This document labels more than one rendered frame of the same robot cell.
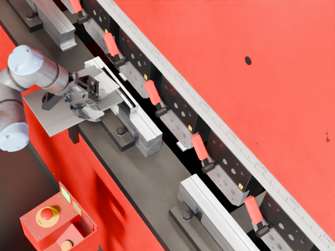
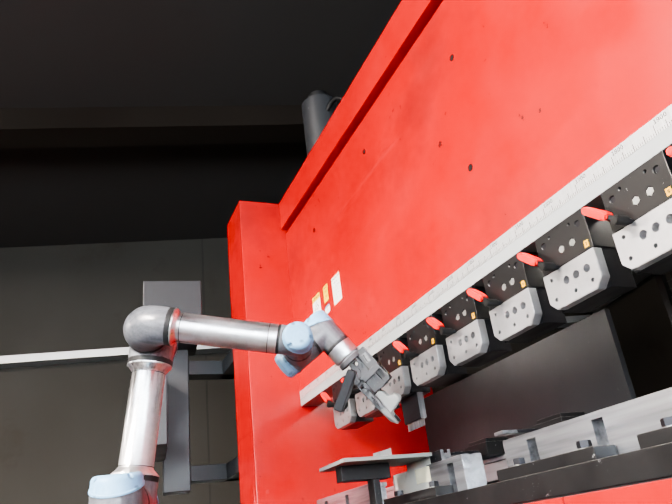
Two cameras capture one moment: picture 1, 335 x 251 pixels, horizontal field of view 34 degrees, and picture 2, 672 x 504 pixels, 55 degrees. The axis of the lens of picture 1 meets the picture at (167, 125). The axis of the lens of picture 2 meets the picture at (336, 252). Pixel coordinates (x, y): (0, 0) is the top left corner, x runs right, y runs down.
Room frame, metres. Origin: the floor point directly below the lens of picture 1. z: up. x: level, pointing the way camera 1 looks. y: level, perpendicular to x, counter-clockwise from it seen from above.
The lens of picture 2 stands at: (-0.73, -0.20, 0.79)
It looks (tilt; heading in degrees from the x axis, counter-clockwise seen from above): 25 degrees up; 17
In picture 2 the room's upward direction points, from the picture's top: 7 degrees counter-clockwise
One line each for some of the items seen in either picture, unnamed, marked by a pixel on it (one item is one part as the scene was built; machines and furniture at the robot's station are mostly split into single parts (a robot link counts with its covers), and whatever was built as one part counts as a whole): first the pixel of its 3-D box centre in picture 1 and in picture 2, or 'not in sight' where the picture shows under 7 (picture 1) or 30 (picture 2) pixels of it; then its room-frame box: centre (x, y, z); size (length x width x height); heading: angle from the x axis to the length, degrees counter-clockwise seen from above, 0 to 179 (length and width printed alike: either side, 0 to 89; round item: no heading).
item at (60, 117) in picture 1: (73, 98); (374, 462); (1.07, 0.31, 1.00); 0.26 x 0.18 x 0.01; 132
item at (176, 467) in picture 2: not in sight; (171, 389); (1.77, 1.41, 1.52); 0.51 x 0.25 x 0.85; 35
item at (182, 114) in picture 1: (188, 107); (474, 327); (0.88, -0.05, 1.26); 0.15 x 0.09 x 0.17; 42
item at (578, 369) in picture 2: not in sight; (510, 424); (1.68, -0.02, 1.12); 1.13 x 0.02 x 0.44; 42
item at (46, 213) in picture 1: (47, 215); not in sight; (0.75, 0.34, 0.79); 0.04 x 0.04 x 0.04
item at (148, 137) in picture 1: (121, 105); (436, 483); (1.12, 0.16, 0.92); 0.39 x 0.06 x 0.10; 42
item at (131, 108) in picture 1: (117, 88); (427, 461); (1.14, 0.18, 0.98); 0.20 x 0.03 x 0.03; 42
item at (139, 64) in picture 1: (145, 60); (435, 351); (1.03, 0.09, 1.26); 0.15 x 0.09 x 0.17; 42
